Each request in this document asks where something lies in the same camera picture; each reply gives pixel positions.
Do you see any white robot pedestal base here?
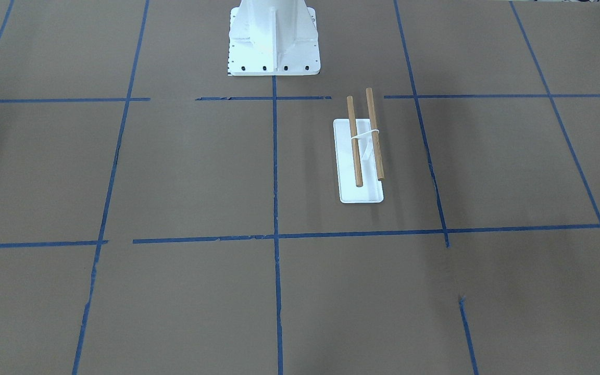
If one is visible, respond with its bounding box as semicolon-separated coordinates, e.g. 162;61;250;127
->
227;1;321;76

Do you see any white towel rack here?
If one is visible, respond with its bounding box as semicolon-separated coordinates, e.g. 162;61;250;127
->
333;87;385;204

